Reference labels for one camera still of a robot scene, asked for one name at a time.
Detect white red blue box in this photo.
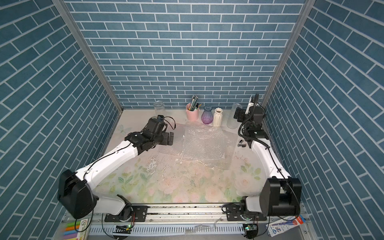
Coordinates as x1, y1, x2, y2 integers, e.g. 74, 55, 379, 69
267, 215, 306, 237

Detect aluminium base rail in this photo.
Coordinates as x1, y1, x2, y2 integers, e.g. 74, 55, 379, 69
53, 203, 319, 240

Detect cream ribbed cylinder vase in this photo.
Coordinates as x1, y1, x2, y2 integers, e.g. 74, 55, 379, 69
212, 108, 223, 128

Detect white slotted cable duct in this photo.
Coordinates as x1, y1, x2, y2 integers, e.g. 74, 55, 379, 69
90, 223, 245, 237

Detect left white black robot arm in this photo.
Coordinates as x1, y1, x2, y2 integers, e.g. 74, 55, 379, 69
58, 115, 176, 222

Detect pens in cup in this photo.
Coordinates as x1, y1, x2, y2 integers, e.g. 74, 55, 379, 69
187, 95, 199, 112

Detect small black metal clip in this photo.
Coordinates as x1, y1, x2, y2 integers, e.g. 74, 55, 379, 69
238, 140, 247, 148

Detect purple vase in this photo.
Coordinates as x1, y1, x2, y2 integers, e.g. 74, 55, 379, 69
201, 105, 214, 125

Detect pink pen cup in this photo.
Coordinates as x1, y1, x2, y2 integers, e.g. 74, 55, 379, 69
186, 103, 199, 122

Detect clear wide glass vase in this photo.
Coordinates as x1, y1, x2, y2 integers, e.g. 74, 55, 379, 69
227, 103, 242, 130

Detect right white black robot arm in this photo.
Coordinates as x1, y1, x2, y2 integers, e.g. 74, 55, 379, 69
222, 94, 302, 221

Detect clear ribbed glass vase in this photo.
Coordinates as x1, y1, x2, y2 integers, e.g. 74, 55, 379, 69
154, 101, 166, 117

